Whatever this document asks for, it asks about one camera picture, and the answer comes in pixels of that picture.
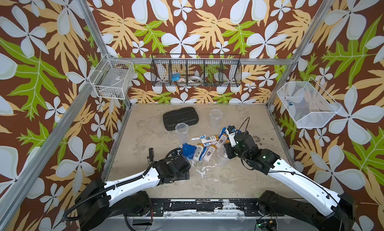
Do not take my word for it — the blue lid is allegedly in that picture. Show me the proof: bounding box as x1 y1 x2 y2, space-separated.
182 143 197 160

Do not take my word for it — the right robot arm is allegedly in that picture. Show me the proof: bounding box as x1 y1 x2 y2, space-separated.
222 130 356 231

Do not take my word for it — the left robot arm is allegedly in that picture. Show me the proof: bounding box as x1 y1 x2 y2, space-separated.
62 155 191 231

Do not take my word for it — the blue toothbrush upper right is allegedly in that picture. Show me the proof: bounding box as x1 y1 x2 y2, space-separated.
219 127 227 139

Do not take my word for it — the blue toothbrush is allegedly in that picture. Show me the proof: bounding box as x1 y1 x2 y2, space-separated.
199 146 208 161
219 127 227 139

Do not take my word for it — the white bottle barcode middle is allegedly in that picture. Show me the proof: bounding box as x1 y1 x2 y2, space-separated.
193 143 205 161

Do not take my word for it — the black yellow screwdriver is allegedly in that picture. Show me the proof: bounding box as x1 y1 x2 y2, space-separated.
147 148 154 165

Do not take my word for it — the blue toothbrush middle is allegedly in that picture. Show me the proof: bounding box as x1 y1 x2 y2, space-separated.
199 146 208 161

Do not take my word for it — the white bottle upper horizontal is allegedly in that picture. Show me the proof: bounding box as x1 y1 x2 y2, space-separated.
201 135 219 144

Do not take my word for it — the toothpaste tube middle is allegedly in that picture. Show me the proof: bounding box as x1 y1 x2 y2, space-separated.
203 141 217 147

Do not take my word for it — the toothpaste tube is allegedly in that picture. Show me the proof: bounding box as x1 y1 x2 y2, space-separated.
191 135 206 141
203 141 217 147

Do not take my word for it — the toothpaste tube top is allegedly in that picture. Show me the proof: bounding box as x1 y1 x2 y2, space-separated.
191 135 206 141

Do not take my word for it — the white bottle purple label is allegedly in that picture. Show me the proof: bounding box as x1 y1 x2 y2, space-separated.
203 145 217 162

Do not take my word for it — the black plastic tool case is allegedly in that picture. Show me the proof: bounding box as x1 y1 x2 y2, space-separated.
163 107 199 131

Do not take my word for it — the white mesh basket right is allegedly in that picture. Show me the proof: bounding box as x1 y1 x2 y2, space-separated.
277 78 342 129

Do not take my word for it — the white tape roll in basket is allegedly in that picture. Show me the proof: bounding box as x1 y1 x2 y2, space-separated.
189 76 203 84

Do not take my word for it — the blue tape roll in basket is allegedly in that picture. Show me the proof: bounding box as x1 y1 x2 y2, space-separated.
171 73 181 82

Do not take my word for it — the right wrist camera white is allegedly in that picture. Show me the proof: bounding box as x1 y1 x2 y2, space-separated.
226 126 241 147

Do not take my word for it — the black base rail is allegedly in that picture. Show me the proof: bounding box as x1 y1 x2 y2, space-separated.
142 198 262 217

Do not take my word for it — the black wire basket back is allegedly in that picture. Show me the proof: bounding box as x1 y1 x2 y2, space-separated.
149 54 243 87

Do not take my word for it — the white wire basket left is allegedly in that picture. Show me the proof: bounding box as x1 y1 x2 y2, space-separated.
90 58 136 100

